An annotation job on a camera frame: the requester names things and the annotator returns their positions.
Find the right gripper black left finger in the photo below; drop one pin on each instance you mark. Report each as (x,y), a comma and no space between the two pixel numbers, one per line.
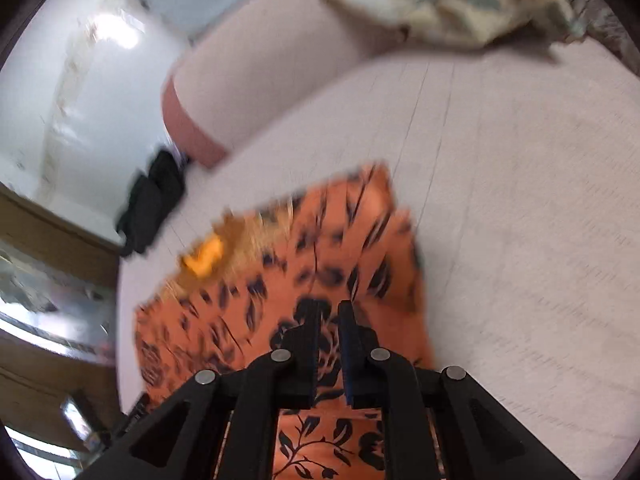
(222,426)

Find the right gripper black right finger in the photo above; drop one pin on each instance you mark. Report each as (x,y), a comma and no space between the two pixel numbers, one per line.
(437,425)

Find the orange black floral garment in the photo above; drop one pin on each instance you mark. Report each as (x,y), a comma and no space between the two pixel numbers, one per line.
(256,277)

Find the black clothes pile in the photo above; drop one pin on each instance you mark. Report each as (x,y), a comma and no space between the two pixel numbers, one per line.
(152,198)

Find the wooden glass panel door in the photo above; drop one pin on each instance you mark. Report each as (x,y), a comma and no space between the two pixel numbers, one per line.
(58,365)

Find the pink sofa bolster armrest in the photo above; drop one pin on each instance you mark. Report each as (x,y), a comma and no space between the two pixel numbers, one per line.
(263,58)

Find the striped beige brown quilt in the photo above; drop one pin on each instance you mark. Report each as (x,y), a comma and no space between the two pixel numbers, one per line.
(603,25)

